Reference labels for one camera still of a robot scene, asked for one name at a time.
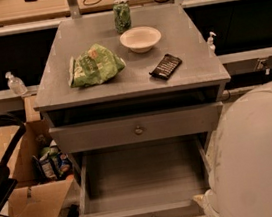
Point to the green soda can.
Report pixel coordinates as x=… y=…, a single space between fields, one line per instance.
x=121 y=16

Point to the cardboard box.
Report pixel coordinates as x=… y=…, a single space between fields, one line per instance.
x=33 y=196

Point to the black snack bar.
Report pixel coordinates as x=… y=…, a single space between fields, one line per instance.
x=166 y=67

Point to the clear sanitizer bottle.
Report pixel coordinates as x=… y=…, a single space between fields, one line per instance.
x=15 y=84

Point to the white pump bottle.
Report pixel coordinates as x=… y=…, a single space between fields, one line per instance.
x=210 y=41

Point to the grey drawer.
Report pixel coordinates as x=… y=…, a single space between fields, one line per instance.
x=158 y=178
x=155 y=126

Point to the grey drawer cabinet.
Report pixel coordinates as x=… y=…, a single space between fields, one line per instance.
x=200 y=79

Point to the grey top drawer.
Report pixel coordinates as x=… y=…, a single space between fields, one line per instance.
x=155 y=126

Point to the white bowl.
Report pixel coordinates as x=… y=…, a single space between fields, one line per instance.
x=140 y=39

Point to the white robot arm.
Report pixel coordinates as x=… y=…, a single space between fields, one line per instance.
x=241 y=178

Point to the green chip bag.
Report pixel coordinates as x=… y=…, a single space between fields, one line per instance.
x=94 y=66

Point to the snack bags in box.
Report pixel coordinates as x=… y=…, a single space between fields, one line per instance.
x=52 y=164

